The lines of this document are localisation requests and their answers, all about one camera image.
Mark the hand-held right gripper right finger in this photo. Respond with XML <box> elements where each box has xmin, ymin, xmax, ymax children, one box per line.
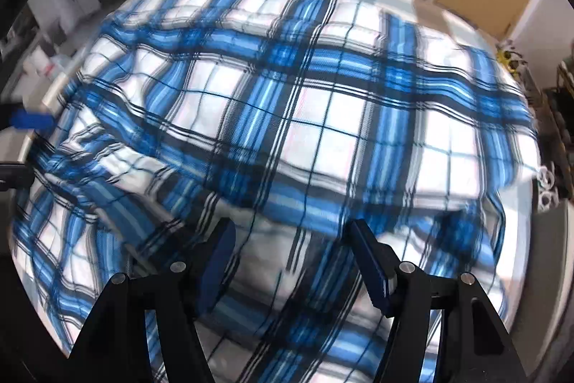
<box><xmin>350</xmin><ymin>219</ymin><xmax>527</xmax><ymax>383</ymax></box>

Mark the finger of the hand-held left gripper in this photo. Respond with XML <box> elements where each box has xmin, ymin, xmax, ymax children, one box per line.
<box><xmin>0</xmin><ymin>103</ymin><xmax>55</xmax><ymax>133</ymax></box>
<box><xmin>0</xmin><ymin>162</ymin><xmax>34</xmax><ymax>192</ymax></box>

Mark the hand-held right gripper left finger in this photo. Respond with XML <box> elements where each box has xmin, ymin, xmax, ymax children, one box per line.
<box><xmin>67</xmin><ymin>218</ymin><xmax>236</xmax><ymax>383</ymax></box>

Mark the blue white plaid shirt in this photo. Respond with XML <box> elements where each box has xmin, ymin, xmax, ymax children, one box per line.
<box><xmin>11</xmin><ymin>0</ymin><xmax>545</xmax><ymax>383</ymax></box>

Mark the group of sneakers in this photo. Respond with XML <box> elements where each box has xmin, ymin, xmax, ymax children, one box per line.
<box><xmin>495</xmin><ymin>42</ymin><xmax>559</xmax><ymax>213</ymax></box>

